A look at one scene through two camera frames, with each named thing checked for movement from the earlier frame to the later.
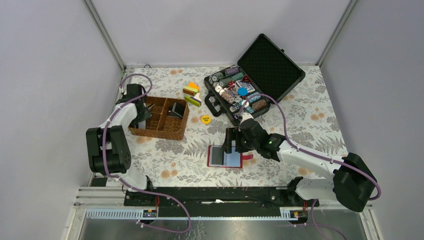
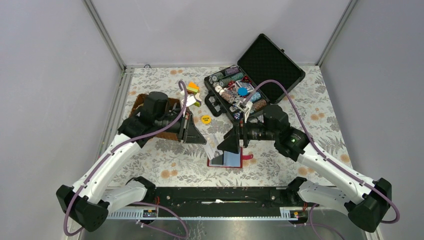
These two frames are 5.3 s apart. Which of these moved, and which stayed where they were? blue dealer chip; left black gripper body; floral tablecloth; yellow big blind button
Moved: left black gripper body
Stayed: blue dealer chip; yellow big blind button; floral tablecloth
